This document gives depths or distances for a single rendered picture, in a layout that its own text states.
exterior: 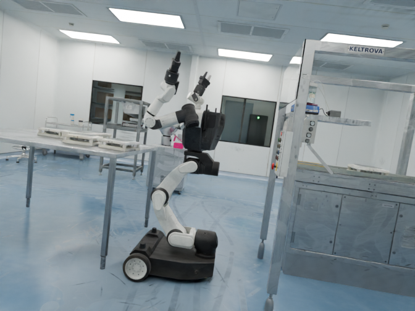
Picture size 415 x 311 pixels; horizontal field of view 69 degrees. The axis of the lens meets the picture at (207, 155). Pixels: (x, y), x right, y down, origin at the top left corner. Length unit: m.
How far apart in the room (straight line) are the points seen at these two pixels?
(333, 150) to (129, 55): 5.67
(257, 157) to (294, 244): 5.21
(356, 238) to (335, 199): 0.37
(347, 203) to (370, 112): 5.93
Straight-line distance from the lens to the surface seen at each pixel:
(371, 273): 3.04
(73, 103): 8.66
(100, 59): 8.50
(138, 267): 2.40
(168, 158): 5.01
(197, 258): 2.44
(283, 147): 1.76
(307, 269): 2.90
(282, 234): 1.97
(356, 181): 2.71
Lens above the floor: 1.18
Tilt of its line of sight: 5 degrees down
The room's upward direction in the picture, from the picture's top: 7 degrees clockwise
